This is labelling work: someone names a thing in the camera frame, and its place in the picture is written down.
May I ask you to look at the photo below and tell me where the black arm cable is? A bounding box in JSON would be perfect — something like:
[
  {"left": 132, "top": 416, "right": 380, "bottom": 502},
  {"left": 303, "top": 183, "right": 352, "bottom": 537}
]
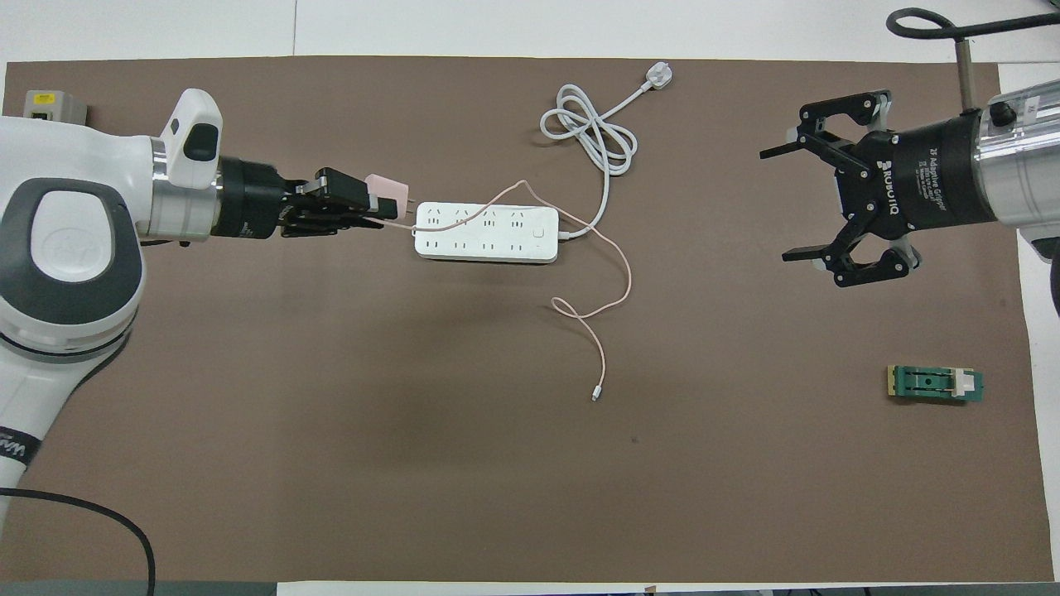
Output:
[
  {"left": 885, "top": 7, "right": 1060, "bottom": 41},
  {"left": 0, "top": 488, "right": 157, "bottom": 596}
]

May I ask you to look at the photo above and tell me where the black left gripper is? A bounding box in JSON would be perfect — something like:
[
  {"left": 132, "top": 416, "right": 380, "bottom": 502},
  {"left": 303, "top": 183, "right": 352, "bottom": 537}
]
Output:
[{"left": 216, "top": 156, "right": 389, "bottom": 242}]

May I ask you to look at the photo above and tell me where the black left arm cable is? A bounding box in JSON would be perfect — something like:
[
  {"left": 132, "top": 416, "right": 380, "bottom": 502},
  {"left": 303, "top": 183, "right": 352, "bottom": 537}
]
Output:
[{"left": 0, "top": 488, "right": 157, "bottom": 596}]

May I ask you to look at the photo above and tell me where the brown table mat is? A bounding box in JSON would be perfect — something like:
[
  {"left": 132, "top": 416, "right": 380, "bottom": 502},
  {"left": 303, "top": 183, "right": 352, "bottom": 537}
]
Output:
[{"left": 0, "top": 56, "right": 1054, "bottom": 584}]

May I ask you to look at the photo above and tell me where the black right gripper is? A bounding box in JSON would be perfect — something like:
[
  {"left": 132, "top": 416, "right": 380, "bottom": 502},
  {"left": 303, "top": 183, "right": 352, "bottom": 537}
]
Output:
[{"left": 759, "top": 89, "right": 999, "bottom": 290}]

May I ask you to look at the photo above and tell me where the pink charger adapter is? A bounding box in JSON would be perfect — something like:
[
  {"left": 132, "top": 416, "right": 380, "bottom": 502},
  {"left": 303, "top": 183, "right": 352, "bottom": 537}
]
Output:
[{"left": 364, "top": 173, "right": 412, "bottom": 221}]

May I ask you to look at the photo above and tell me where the white power cord with plug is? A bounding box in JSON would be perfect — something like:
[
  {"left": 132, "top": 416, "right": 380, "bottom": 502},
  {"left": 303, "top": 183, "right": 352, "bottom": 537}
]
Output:
[{"left": 540, "top": 62, "right": 674, "bottom": 242}]

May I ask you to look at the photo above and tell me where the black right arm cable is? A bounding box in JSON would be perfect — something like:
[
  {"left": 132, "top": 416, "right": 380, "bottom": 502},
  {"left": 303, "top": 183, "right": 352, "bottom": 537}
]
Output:
[{"left": 885, "top": 7, "right": 1060, "bottom": 41}]

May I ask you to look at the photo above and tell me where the white power strip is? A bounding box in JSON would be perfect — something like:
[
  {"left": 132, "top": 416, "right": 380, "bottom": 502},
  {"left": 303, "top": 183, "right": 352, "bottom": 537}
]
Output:
[{"left": 413, "top": 202, "right": 561, "bottom": 264}]

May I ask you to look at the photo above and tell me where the grey on-off switch box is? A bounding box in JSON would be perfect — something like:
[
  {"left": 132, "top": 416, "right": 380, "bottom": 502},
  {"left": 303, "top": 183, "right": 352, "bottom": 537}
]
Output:
[{"left": 24, "top": 89, "right": 89, "bottom": 127}]

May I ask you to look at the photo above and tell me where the green knife switch block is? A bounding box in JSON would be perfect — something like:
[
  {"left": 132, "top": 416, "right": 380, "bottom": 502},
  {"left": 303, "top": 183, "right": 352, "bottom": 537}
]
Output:
[{"left": 886, "top": 364, "right": 985, "bottom": 406}]

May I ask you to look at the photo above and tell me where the pink charging cable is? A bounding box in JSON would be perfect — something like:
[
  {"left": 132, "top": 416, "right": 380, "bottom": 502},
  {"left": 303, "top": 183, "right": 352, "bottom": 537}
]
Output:
[{"left": 379, "top": 179, "right": 635, "bottom": 403}]

